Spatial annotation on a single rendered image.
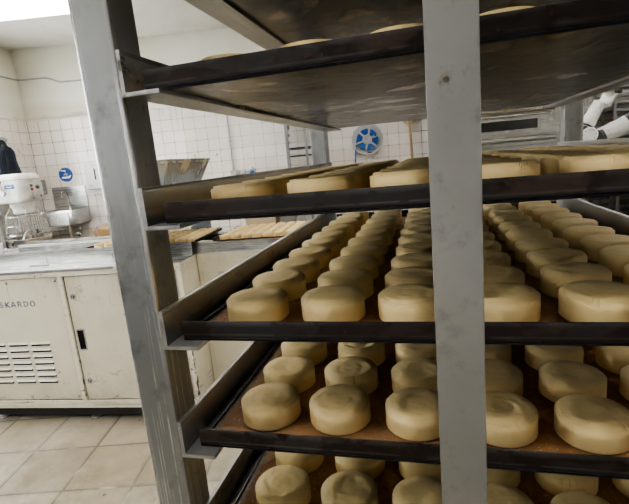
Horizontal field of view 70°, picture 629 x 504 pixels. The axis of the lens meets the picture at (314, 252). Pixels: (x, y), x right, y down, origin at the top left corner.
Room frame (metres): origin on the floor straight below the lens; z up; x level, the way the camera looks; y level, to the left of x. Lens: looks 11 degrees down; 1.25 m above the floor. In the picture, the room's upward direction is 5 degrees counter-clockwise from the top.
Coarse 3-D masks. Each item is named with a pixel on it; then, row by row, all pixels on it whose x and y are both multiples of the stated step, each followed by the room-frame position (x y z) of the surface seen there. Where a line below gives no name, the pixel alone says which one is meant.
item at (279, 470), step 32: (256, 480) 0.39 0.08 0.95; (288, 480) 0.36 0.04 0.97; (320, 480) 0.39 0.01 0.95; (352, 480) 0.36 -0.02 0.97; (384, 480) 0.38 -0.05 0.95; (416, 480) 0.35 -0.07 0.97; (512, 480) 0.35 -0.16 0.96; (544, 480) 0.35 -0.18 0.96; (576, 480) 0.33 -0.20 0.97; (608, 480) 0.35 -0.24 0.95
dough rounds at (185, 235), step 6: (204, 228) 2.62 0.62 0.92; (210, 228) 2.59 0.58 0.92; (174, 234) 2.49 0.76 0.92; (180, 234) 2.45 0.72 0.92; (186, 234) 2.43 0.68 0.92; (192, 234) 2.42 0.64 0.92; (198, 234) 2.40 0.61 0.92; (204, 234) 2.46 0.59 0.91; (108, 240) 2.49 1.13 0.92; (174, 240) 2.32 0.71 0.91; (180, 240) 2.29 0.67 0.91; (186, 240) 2.28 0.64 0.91; (192, 240) 2.28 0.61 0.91; (96, 246) 2.36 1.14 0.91; (102, 246) 2.37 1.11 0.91; (108, 246) 2.35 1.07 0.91
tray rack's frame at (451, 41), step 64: (128, 0) 0.34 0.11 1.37; (448, 0) 0.27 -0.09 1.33; (448, 64) 0.27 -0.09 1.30; (128, 128) 0.32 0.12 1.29; (448, 128) 0.27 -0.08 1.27; (128, 192) 0.32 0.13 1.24; (448, 192) 0.27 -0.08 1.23; (128, 256) 0.32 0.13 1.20; (448, 256) 0.27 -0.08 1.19; (128, 320) 0.33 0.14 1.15; (448, 320) 0.27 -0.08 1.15; (448, 384) 0.27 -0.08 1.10; (448, 448) 0.27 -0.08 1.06
